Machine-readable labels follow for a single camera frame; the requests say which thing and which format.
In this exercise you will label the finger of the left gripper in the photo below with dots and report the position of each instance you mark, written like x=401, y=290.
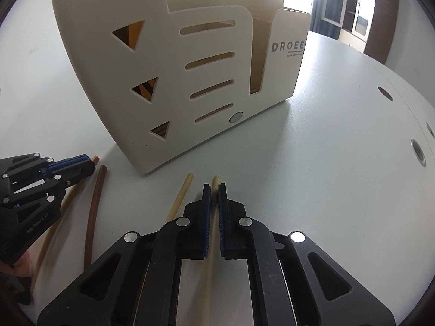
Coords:
x=70, y=176
x=67, y=163

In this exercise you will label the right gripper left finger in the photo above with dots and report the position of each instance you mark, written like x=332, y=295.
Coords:
x=136, y=281

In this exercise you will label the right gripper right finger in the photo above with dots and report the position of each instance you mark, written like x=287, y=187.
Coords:
x=292, y=280

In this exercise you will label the light bamboo chopstick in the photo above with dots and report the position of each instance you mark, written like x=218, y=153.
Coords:
x=180, y=197
x=70, y=197
x=205, y=287

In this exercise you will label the person's left hand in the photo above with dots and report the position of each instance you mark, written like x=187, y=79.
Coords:
x=21, y=268

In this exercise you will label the dark brown chopstick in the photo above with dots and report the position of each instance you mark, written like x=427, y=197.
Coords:
x=92, y=216

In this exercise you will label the cream utensil holder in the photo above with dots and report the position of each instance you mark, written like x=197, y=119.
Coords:
x=167, y=75

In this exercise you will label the wooden glass-door cabinet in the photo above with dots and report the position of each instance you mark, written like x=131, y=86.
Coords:
x=366, y=25

